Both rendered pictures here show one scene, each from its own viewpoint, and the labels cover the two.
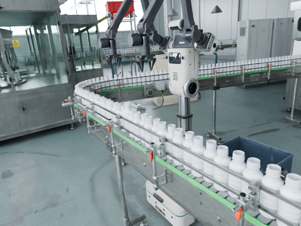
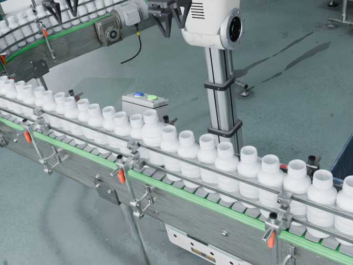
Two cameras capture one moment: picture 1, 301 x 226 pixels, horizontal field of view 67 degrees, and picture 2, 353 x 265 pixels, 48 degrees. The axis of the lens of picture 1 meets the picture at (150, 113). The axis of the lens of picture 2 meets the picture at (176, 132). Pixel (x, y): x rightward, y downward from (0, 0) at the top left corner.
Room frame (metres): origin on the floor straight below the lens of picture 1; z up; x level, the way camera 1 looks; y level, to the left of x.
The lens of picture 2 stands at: (0.40, 0.29, 1.75)
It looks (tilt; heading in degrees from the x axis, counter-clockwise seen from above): 35 degrees down; 347
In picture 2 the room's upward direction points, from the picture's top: 12 degrees counter-clockwise
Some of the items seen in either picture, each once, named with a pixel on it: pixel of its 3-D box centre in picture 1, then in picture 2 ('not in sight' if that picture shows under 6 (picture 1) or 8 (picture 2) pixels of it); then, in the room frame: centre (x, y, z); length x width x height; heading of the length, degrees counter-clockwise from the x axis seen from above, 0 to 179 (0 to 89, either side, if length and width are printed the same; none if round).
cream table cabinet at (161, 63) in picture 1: (173, 78); not in sight; (5.72, -0.64, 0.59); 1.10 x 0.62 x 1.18; 105
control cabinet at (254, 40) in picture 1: (252, 53); not in sight; (6.80, -3.14, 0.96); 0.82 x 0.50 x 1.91; 105
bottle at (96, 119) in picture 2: (112, 112); (100, 128); (1.50, 0.27, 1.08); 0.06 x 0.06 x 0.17
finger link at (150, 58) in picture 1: (148, 63); (175, 13); (1.39, -0.01, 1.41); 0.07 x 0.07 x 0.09; 32
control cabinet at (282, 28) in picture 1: (277, 51); not in sight; (7.03, -4.01, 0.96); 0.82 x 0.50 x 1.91; 105
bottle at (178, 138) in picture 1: (179, 146); (321, 203); (0.91, -0.12, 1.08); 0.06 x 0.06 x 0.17
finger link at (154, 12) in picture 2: (143, 64); (167, 18); (1.37, 0.02, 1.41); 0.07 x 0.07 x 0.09; 32
